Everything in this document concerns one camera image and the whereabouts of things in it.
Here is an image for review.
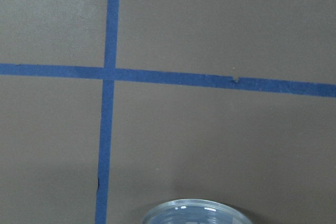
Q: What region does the tennis ball can holder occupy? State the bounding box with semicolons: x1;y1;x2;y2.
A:
142;199;253;224

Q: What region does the brown paper table cover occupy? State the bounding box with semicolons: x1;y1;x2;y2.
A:
1;0;335;223

